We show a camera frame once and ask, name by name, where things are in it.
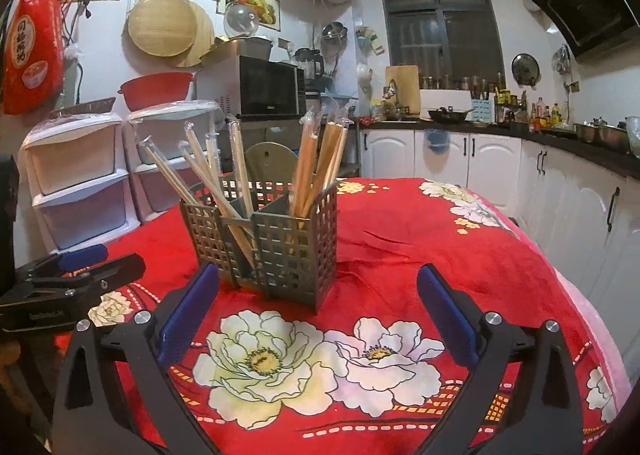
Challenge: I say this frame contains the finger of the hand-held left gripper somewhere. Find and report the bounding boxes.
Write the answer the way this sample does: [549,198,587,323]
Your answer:
[29,254,147,308]
[15,244,109,284]

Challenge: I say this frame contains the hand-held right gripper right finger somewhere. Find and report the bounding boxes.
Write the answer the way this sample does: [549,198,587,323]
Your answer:
[416,263,585,455]

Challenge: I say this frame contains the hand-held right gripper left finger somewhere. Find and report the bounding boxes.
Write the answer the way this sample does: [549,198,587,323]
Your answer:
[51,262,221,455]

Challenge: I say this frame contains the grey lattice utensil holder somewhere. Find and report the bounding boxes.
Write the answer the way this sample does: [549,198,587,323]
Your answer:
[179,141,339,312]

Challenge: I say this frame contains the bunch of chopsticks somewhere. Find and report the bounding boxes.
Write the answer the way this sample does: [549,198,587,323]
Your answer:
[137,115,261,276]

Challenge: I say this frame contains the wooden chopstick pair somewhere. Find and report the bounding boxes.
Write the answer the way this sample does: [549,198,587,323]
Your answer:
[320,105,352,196]
[307,118,342,216]
[299,110,328,232]
[289,112,316,232]

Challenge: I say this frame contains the white plastic drawer unit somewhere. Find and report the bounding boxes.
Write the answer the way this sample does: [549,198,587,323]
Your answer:
[20,112,142,252]
[127,100,222,224]

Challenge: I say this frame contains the red floral blanket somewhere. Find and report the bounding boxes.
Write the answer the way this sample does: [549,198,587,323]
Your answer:
[55,176,626,455]

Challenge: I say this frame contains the white kitchen cabinets with counter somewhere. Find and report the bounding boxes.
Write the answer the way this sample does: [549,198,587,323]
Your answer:
[357,122,640,338]

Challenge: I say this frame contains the blue hanging bag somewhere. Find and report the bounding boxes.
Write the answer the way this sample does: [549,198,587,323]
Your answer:
[424,128,452,154]

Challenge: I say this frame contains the red plastic basin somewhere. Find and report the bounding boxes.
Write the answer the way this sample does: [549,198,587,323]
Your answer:
[118,72,196,112]

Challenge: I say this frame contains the black wok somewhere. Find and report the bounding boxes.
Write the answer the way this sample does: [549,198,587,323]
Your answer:
[424,106,474,126]

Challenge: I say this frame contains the blue knife holder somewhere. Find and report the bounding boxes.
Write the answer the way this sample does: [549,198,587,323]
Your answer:
[470,97,496,123]

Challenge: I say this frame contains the red hanging bag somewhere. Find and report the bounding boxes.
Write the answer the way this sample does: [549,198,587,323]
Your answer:
[2,0,67,117]

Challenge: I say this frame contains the row of condiment bottles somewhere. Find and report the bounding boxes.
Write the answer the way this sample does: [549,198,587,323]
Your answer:
[526,94,569,132]

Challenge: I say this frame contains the wooden cutting board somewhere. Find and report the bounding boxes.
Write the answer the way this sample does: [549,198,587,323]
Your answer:
[384,64,422,114]

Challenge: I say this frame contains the row of spice jars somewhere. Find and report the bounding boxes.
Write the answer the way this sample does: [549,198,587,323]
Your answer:
[420,72,504,92]

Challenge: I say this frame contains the steel pots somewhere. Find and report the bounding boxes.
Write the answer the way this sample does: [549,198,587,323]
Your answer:
[573,119,632,152]

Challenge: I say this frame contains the microwave oven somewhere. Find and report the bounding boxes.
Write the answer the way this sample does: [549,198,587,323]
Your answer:
[195,55,307,119]

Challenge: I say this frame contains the round bamboo tray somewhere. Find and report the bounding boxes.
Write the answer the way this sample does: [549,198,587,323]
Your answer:
[126,0,194,57]

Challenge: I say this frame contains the round wooden board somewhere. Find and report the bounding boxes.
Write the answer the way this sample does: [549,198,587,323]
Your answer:
[175,0,217,69]

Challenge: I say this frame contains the hanging steel pot lid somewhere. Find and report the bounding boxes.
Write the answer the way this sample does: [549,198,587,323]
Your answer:
[510,52,542,87]

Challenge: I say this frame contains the steel basin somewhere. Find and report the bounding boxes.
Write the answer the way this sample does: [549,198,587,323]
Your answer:
[199,36,275,67]

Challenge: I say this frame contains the black blender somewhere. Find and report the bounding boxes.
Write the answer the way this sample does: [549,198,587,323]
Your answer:
[293,47,326,82]

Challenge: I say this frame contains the glass pot lid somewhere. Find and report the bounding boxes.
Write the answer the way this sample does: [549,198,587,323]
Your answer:
[224,0,262,39]

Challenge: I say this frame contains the dark window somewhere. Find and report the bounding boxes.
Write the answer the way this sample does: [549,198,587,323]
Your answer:
[377,0,504,87]

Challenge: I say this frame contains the hanging steel colander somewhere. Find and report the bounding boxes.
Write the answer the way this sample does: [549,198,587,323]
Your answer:
[321,20,349,44]

